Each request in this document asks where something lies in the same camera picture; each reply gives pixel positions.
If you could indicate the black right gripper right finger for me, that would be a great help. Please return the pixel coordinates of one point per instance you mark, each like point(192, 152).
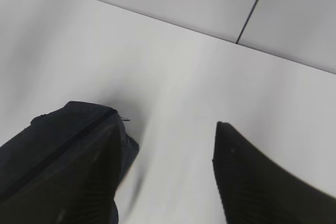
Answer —
point(254, 189)

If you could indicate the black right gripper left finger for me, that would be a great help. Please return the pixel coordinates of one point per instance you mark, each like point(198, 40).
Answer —
point(77, 186)

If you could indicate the navy blue lunch bag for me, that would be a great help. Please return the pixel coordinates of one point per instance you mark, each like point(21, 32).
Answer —
point(49, 135)

